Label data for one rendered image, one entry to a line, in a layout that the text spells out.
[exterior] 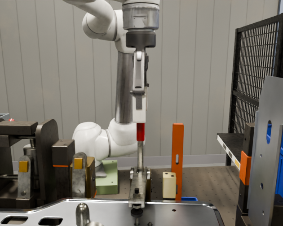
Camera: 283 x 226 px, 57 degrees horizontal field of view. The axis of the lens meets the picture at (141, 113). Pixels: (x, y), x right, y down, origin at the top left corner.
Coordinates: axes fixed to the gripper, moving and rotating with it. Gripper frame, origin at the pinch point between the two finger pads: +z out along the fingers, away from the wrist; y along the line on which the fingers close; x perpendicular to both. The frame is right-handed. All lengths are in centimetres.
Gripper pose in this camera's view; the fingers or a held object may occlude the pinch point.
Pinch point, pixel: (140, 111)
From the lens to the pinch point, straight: 68.7
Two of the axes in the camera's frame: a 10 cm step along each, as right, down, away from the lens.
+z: 0.0, 9.8, 2.2
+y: -0.6, 2.1, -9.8
